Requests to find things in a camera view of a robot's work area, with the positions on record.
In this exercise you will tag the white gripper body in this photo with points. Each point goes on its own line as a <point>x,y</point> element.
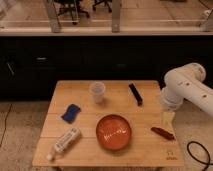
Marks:
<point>169,100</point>

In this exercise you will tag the black office chair left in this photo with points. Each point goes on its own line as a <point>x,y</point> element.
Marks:
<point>73,8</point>

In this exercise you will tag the translucent white cup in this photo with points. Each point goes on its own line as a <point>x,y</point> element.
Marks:
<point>97,90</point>

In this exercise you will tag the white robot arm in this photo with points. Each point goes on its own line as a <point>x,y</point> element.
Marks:
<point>185,83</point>

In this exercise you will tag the orange ceramic bowl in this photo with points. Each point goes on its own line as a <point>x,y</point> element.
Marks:
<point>113,132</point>

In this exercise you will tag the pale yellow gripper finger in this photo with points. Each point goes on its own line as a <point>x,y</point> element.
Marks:
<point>167,118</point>

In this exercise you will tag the blue sponge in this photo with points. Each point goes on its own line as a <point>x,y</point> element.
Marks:
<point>71,113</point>

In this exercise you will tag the wooden table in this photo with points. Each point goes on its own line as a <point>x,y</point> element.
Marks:
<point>145,149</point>

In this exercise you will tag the white tube bottle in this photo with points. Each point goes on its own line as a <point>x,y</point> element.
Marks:
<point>62,144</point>

